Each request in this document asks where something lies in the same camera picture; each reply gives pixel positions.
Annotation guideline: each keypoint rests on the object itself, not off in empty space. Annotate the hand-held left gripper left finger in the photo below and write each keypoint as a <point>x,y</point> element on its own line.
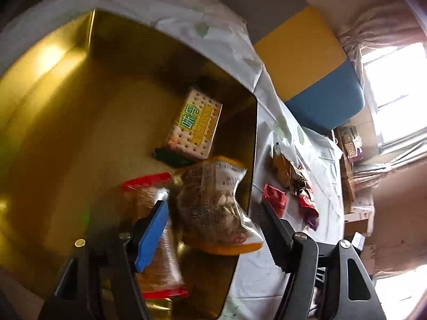
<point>154,236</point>

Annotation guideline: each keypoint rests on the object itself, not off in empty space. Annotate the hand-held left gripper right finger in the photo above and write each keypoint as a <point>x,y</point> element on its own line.
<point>271,231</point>

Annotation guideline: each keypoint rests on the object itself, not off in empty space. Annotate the small red snack packet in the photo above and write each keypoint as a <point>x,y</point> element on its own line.
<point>307,203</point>

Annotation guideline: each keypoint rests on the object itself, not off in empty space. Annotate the clear orange-edged snack packet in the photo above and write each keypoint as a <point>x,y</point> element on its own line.
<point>210,203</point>

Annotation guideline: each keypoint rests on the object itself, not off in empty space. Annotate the gold-lined maroon box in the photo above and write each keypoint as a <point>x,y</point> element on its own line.
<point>83,123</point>

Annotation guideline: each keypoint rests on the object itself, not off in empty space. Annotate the clear red-edged snack packet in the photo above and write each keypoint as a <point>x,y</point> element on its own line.
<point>168,263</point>

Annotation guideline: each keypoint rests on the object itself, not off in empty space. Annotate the purple snack packet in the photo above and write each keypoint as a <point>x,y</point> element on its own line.
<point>313,222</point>

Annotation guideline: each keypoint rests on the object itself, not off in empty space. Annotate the gold brown snack packet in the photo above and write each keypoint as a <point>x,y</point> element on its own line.
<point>288,171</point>

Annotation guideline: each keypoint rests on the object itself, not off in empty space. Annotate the dark green packet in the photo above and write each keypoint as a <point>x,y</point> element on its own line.
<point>170,158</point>

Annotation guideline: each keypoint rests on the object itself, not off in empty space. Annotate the cardboard box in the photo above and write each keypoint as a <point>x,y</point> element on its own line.
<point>358,213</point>

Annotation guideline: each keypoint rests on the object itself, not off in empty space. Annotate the stack of small boxes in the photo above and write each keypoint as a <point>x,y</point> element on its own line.
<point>350,141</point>

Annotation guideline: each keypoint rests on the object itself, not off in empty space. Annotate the cracker box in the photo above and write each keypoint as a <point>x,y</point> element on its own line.
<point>196,123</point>

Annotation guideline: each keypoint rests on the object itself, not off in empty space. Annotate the hanging pink curtain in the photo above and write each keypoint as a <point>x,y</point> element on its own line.
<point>390,170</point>

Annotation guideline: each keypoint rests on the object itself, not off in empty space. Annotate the window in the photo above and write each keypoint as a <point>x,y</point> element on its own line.
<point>397,100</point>

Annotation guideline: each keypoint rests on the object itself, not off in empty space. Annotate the white green-print tablecloth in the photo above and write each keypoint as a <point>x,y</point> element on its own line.
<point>213,23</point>

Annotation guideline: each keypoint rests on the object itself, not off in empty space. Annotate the tied pink curtain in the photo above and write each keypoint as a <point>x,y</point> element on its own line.
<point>373,30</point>

